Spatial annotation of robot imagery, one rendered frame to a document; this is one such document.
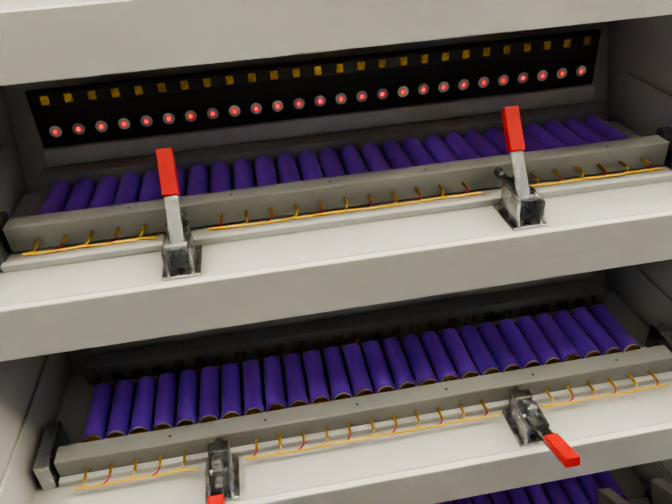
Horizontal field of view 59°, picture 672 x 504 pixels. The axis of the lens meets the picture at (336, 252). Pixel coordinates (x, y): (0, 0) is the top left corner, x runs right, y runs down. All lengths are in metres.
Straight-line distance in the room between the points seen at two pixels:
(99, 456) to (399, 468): 0.25
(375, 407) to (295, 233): 0.17
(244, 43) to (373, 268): 0.18
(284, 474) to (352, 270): 0.19
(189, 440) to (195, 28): 0.33
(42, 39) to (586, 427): 0.52
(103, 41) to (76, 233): 0.16
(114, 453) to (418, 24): 0.42
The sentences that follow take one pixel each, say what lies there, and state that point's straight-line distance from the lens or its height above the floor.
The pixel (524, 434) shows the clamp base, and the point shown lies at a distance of 0.55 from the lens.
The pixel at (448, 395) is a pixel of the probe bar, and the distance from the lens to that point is 0.56.
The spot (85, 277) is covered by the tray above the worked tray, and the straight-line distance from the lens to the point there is 0.48.
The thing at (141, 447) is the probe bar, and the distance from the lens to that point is 0.56.
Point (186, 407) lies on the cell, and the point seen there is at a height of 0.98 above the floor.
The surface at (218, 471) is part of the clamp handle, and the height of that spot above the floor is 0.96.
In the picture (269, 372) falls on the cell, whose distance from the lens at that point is 0.59.
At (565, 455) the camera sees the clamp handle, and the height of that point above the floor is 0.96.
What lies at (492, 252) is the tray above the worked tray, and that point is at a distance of 0.48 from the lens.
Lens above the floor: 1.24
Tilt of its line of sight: 15 degrees down
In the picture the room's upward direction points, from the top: 6 degrees counter-clockwise
